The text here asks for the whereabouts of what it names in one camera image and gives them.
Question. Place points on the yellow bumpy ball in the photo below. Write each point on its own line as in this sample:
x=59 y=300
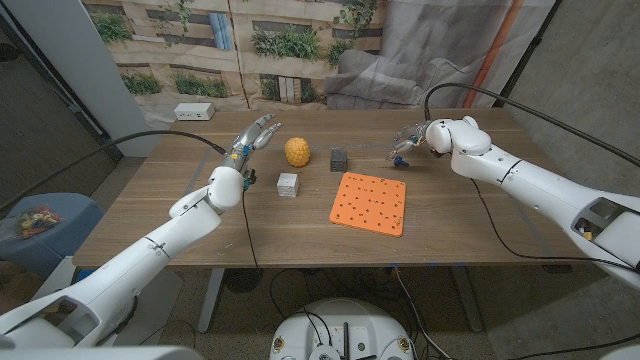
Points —
x=297 y=152

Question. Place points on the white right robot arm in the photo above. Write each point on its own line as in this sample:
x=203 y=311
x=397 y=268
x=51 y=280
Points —
x=540 y=185

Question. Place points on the white robot torso base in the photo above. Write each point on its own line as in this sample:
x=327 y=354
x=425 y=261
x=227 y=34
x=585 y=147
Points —
x=342 y=330

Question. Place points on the black round floor disc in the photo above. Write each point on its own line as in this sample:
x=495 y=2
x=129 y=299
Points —
x=243 y=280

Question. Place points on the dark grey cube block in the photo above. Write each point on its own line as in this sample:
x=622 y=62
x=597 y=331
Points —
x=338 y=161

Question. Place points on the white cube block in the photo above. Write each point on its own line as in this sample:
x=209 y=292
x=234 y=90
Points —
x=287 y=185

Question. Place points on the white robot chest cover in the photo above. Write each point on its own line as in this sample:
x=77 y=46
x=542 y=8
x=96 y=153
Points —
x=100 y=353

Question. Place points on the printed fabric backdrop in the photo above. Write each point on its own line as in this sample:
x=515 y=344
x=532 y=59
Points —
x=300 y=60

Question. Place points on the blue peg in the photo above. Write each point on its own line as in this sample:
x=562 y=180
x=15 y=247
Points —
x=399 y=161

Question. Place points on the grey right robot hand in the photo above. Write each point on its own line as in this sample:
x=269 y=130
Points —
x=415 y=135

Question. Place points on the blue-grey upholstered stool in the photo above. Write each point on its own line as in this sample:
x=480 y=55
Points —
x=65 y=240

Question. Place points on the white table leg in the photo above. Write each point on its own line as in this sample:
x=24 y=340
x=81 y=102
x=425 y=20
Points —
x=467 y=300
x=211 y=300

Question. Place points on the orange peg board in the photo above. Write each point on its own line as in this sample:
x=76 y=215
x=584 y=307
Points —
x=370 y=205

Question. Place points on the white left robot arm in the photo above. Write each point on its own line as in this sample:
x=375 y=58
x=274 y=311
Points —
x=140 y=265

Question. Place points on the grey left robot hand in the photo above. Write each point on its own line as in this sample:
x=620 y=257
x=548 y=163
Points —
x=247 y=142

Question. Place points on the bag of colourful toys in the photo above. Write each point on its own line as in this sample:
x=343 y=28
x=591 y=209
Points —
x=37 y=221

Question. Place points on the white power strip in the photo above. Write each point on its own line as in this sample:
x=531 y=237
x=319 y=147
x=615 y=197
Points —
x=194 y=112

